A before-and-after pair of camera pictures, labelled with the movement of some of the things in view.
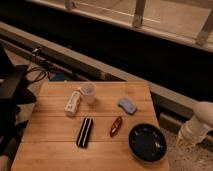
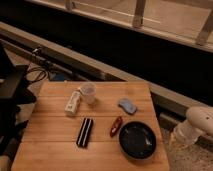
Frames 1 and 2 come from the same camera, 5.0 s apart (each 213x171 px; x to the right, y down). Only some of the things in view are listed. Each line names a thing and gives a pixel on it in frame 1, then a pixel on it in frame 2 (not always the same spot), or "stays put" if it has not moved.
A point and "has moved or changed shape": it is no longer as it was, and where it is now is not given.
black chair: [15, 93] stays put
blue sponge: [128, 106] stays put
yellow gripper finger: [178, 138] -> [172, 140]
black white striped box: [85, 132] stays put
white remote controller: [72, 104] stays put
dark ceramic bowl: [148, 142] has moved or changed shape
